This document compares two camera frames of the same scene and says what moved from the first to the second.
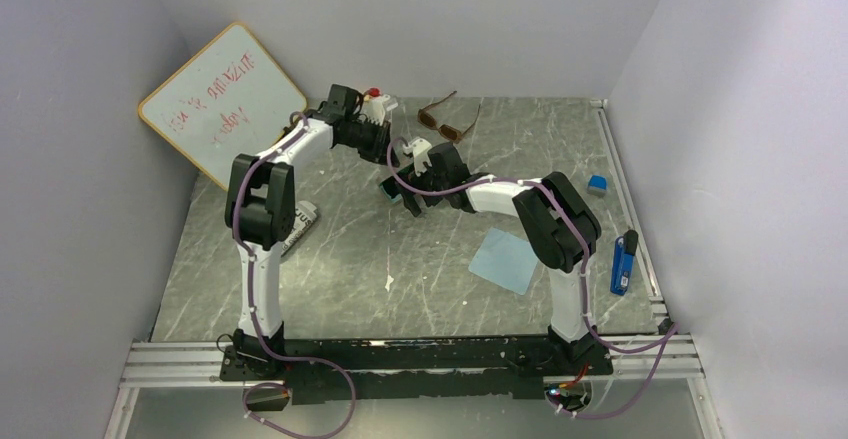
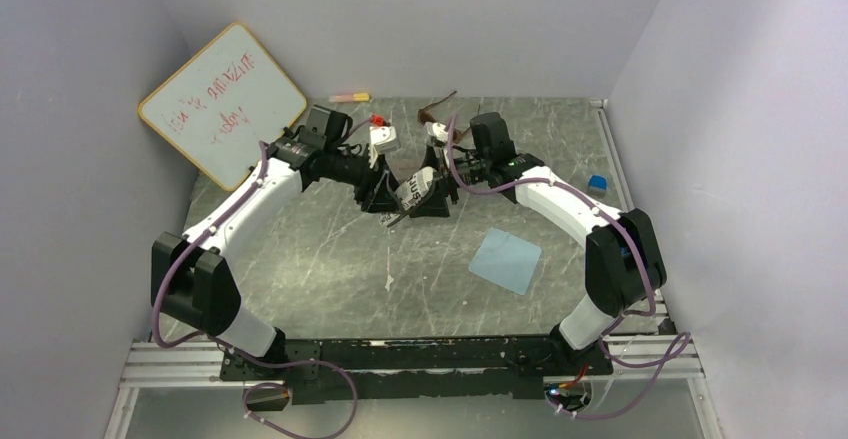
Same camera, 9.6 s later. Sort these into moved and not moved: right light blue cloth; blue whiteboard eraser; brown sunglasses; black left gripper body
Moved: black left gripper body
Not moved: right light blue cloth; blue whiteboard eraser; brown sunglasses
